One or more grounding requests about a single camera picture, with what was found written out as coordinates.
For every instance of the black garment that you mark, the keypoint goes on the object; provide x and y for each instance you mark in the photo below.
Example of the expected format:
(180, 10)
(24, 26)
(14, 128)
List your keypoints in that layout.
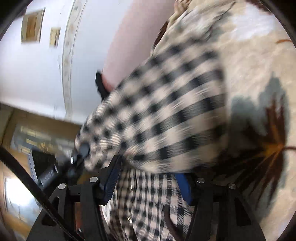
(101, 85)

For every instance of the wooden glass-door cabinet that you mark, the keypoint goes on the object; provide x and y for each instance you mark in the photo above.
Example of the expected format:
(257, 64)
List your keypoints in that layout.
(46, 127)

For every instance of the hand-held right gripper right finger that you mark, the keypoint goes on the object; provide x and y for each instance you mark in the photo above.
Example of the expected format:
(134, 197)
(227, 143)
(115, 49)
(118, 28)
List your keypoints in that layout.
(185, 187)

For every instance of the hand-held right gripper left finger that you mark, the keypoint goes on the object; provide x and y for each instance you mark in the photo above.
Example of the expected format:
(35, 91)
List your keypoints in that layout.
(113, 178)

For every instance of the black and beige checked coat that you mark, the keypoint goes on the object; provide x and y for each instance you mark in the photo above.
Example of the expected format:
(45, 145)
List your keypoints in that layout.
(161, 111)

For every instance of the small framed wall picture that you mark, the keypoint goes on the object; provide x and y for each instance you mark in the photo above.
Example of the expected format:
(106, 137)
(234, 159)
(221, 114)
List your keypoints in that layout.
(55, 37)

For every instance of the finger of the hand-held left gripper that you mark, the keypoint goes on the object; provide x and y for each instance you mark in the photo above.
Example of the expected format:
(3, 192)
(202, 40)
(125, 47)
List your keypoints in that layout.
(81, 151)

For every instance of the leaf print fleece blanket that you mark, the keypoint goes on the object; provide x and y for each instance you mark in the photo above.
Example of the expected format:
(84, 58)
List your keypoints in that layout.
(249, 69)

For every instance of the large framed wall picture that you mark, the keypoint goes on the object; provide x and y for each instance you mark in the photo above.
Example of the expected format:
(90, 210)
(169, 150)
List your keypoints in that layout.
(32, 25)

